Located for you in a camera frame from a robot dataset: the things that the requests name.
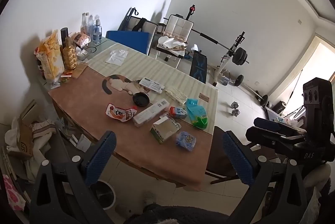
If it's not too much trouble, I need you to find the person's right forearm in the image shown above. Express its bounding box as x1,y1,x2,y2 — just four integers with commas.
301,163,335,216

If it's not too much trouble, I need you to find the barbell with black plates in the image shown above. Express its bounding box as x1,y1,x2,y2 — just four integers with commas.
192,29,248,66

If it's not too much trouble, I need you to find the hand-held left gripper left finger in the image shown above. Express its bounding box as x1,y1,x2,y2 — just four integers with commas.
29,131,117,224

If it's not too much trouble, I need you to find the open green carton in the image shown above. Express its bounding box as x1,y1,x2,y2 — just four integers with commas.
150,113,182,144

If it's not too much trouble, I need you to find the pink snack package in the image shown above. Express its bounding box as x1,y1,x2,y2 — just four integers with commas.
73,33,91,47

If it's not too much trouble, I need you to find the flat white medicine box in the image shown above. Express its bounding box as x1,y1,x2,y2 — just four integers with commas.
139,78,165,94

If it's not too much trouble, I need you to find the clear plastic bag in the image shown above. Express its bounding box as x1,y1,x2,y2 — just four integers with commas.
105,50,129,65

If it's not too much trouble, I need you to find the brown cardboard piece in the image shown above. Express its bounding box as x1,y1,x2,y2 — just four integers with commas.
71,63,89,79

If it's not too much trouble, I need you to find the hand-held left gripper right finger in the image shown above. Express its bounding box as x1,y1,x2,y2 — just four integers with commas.
222,131,318,224

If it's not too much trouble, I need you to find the black spray can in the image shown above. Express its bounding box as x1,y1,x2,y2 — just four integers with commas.
60,27,69,47

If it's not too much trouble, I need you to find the yellow snack bag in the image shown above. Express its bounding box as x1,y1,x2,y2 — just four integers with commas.
37,30,65,82

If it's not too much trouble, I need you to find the clear glass bottle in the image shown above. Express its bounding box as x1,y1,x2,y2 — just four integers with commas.
81,13,90,34

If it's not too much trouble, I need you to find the small blue drink carton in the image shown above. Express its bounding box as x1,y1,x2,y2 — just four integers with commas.
169,106,187,119

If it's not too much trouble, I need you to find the white trash bin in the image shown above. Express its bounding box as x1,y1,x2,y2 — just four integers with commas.
90,180,116,210

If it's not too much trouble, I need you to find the cream medicine box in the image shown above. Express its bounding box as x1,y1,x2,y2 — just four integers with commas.
165,87,187,105

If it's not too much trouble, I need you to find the black folded stand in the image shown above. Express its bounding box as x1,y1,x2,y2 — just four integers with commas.
119,8,139,31

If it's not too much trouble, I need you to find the long white box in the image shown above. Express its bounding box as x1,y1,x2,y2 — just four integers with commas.
132,99,170,127

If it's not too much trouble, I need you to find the green blue snack bag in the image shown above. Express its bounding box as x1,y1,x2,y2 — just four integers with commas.
185,98,209,129

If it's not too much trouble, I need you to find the cream cloth bag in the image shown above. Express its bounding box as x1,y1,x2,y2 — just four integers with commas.
157,36,188,51

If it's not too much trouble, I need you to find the black blue bench pad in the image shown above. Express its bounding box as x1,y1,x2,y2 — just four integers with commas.
189,51,207,84

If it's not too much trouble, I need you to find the gold bottle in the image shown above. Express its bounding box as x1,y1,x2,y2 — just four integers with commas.
61,36,78,70

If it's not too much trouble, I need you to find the cat print tablecloth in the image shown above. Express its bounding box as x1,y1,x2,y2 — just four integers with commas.
48,42,219,192

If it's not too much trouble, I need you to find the white weight rack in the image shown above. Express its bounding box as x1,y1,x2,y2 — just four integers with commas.
211,32,246,86

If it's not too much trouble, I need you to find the clear plastic bottle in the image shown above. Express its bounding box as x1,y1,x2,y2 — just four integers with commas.
88,15,95,37

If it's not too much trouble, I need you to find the clear water bottles group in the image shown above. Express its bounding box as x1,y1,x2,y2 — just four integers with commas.
93,19,102,44

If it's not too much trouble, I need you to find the brown wooden chair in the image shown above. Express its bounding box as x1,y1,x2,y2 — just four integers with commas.
205,126,253,186

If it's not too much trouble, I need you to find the black speaker box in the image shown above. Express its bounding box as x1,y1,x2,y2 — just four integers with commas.
272,102,287,114

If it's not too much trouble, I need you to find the black cup lid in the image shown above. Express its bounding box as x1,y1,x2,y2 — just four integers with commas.
133,92,150,106

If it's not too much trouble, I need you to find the pink patterned bag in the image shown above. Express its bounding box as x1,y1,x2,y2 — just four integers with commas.
2,174,27,212

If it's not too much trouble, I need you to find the blue tissue pack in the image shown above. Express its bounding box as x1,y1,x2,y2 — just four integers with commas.
175,131,197,151

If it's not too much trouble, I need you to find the red snack packet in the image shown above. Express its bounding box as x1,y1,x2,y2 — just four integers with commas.
106,103,138,123

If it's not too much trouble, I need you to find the striped cloth bag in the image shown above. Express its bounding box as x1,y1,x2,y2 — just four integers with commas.
30,121,57,143

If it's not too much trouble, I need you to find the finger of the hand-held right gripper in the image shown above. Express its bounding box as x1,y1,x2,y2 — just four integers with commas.
245,126,307,154
253,117,307,137

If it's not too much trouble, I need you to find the white padded chair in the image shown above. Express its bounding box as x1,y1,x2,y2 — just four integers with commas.
125,16,158,35
156,14,195,70

